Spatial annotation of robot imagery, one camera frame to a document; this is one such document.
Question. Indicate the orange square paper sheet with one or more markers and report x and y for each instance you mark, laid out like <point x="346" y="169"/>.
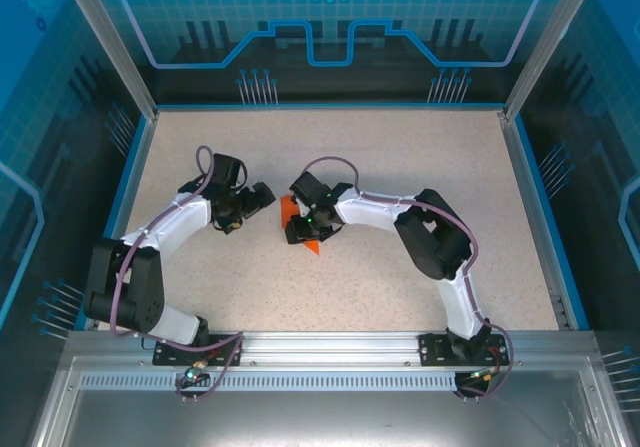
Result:
<point x="286" y="212"/>

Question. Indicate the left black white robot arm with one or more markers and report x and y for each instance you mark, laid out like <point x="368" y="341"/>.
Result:
<point x="135" y="287"/>

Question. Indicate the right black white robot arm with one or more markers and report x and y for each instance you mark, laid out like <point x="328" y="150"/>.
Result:
<point x="435" y="237"/>

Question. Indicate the aluminium mounting rail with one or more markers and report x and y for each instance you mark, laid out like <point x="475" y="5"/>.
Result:
<point x="330" y="348"/>

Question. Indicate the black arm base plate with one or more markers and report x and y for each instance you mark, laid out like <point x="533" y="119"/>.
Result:
<point x="434" y="349"/>
<point x="164" y="356"/>

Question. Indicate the aluminium frame post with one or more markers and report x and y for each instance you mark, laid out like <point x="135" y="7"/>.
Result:
<point x="545" y="47"/>
<point x="115" y="52"/>

